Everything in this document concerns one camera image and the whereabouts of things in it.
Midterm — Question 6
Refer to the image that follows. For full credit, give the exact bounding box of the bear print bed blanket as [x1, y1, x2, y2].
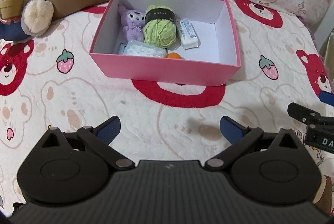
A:
[1, 0, 333, 215]

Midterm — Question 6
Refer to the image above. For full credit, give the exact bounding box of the pink cardboard box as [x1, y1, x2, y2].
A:
[89, 0, 241, 86]

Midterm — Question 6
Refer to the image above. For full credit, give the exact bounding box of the gold satin curtain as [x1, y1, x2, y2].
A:
[320, 31, 334, 70]

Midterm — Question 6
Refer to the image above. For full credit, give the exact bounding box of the orange makeup sponge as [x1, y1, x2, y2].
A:
[166, 52, 182, 59]

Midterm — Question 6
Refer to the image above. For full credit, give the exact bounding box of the purple plush toy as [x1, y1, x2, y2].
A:
[118, 4, 145, 42]

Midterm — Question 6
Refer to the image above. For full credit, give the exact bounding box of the green yarn ball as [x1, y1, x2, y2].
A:
[143, 5, 177, 48]

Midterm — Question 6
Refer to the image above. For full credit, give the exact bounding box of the clear box orange label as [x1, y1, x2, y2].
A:
[118, 40, 167, 58]

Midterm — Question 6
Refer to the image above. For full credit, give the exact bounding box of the white blue tissue pack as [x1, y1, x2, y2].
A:
[176, 19, 200, 50]

